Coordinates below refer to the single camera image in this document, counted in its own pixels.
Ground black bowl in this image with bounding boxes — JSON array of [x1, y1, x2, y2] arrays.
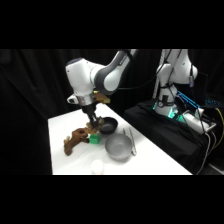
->
[[98, 116, 119, 135]]

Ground brown plush animal toy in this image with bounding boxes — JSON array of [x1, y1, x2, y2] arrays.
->
[[63, 127, 90, 157]]

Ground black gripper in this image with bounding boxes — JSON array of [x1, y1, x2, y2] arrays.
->
[[81, 103, 104, 128]]

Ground brown wrist camera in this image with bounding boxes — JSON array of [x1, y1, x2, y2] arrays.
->
[[93, 92, 111, 105]]

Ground white cable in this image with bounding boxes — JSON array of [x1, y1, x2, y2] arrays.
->
[[195, 130, 215, 176]]

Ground blue electronic device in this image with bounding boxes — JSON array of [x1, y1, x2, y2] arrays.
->
[[175, 90, 203, 113]]

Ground yellow cable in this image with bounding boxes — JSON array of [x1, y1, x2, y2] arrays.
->
[[213, 107, 224, 151]]

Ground grey bowl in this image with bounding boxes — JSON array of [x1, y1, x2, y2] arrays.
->
[[104, 133, 134, 161]]

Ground white control box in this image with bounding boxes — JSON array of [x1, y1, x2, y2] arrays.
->
[[181, 110, 218, 135]]

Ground small white round lid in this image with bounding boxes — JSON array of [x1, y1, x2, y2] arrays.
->
[[90, 159, 105, 175]]

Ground black cloth-covered stand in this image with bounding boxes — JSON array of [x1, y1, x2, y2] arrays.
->
[[122, 98, 214, 176]]

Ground black curtain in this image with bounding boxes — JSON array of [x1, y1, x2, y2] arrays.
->
[[0, 49, 224, 176]]

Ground green cube block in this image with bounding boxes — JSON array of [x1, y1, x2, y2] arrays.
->
[[88, 133, 101, 145]]

